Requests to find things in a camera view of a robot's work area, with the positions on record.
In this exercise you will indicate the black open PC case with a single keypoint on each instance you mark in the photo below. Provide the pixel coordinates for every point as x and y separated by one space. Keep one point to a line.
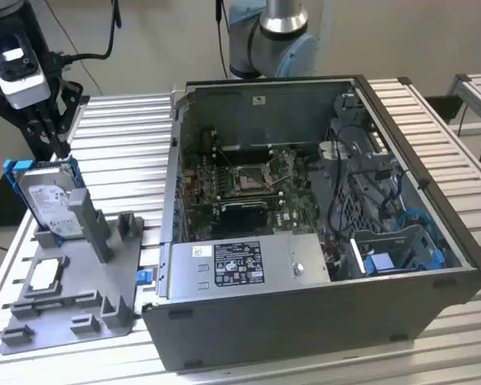
264 329

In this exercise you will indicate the silver CPU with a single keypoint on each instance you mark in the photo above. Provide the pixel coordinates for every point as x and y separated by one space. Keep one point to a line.
46 274

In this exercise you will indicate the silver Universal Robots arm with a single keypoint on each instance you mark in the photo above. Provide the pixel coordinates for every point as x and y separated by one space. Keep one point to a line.
282 16

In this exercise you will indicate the black expansion card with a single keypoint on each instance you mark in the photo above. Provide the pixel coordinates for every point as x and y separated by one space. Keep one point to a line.
242 218

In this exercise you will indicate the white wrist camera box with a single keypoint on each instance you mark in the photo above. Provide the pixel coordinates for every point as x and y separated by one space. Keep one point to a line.
24 94

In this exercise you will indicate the green motherboard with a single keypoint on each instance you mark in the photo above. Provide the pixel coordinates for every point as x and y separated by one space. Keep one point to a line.
292 200

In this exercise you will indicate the blue case latch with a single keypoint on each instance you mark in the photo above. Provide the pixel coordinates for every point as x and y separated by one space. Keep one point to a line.
144 276

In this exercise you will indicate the grey parts rack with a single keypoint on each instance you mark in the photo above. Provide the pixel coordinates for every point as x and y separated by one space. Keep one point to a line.
80 280

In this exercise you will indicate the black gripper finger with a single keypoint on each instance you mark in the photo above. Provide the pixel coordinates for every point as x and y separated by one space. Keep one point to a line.
73 100
32 134

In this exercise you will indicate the blue plastic bracket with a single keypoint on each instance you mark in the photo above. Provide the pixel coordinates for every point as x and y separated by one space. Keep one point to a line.
378 264

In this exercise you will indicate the silver power supply with label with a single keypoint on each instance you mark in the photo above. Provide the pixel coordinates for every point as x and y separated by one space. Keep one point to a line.
184 272

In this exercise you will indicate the CPU socket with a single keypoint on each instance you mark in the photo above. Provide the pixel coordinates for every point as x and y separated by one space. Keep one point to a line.
248 180

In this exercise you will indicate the hard disk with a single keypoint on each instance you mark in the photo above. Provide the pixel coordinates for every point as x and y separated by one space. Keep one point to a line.
44 196

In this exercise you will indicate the grey metal disk bay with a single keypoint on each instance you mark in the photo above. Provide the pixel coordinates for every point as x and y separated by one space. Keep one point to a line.
405 240

